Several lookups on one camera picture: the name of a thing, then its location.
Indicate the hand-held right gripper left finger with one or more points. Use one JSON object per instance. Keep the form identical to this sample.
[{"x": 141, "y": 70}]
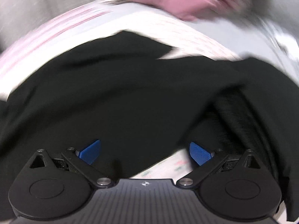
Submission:
[{"x": 90, "y": 153}]

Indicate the grey curtain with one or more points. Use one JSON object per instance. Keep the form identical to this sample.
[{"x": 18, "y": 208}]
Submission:
[{"x": 35, "y": 7}]

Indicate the white floral bed sheet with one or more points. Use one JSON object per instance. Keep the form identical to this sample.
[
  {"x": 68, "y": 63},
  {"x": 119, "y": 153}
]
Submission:
[{"x": 163, "y": 29}]

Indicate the grey blanket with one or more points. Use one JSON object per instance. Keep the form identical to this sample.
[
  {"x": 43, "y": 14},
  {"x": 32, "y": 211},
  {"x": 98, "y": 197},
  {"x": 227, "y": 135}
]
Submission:
[{"x": 257, "y": 39}]

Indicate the black pants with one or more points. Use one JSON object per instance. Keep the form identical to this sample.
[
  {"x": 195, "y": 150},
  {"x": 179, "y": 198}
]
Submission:
[{"x": 121, "y": 98}]

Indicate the pink cloth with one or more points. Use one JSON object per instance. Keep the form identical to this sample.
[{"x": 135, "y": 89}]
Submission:
[{"x": 175, "y": 0}]

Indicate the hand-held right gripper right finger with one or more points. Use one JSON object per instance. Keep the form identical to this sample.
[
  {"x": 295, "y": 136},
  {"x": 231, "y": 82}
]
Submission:
[{"x": 198, "y": 154}]

